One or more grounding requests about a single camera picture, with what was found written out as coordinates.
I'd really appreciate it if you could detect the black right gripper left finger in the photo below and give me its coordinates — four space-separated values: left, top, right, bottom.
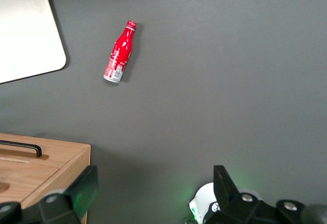
0 165 99 224

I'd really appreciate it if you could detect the cream white plastic tray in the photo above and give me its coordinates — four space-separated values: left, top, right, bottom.
0 0 67 84

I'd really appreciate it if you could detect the light wooden box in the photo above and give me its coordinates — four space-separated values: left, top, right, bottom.
0 132 91 224

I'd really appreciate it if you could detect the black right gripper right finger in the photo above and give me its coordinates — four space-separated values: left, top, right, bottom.
207 165 307 224

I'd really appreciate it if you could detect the white round device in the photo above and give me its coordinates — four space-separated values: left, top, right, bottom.
188 182 221 224

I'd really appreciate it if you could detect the black metal box handle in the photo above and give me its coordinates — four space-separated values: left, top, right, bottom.
0 140 42 158

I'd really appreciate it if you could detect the red coke bottle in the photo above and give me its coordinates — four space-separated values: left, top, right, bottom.
103 20 137 83

